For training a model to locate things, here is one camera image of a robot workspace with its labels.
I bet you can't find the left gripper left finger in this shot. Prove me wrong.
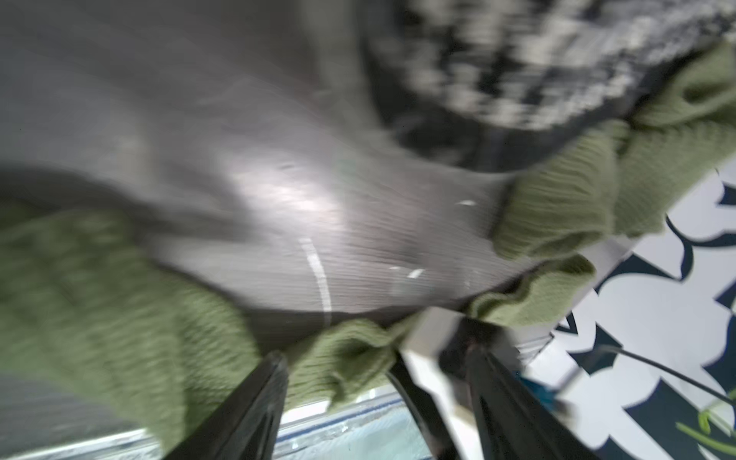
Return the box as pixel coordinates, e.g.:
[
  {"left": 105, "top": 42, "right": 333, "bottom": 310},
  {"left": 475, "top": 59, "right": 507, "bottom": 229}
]
[{"left": 165, "top": 352, "right": 289, "bottom": 460}]

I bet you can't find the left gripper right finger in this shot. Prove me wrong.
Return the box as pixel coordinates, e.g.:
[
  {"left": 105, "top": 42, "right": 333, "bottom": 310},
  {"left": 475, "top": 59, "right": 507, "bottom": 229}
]
[{"left": 466, "top": 346, "right": 597, "bottom": 460}]

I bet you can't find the houndstooth black white garment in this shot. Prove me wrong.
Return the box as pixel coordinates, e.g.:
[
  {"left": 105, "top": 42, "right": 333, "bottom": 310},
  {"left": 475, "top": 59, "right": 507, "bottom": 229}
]
[{"left": 355, "top": 1, "right": 735, "bottom": 173}]

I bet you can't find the green knitted scarf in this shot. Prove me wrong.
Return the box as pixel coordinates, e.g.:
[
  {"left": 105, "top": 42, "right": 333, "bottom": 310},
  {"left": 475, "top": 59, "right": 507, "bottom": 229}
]
[{"left": 1, "top": 42, "right": 735, "bottom": 452}]

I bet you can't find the green plastic hanger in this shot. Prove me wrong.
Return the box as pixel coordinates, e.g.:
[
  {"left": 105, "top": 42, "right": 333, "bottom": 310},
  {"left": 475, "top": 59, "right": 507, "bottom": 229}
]
[{"left": 676, "top": 389, "right": 735, "bottom": 457}]

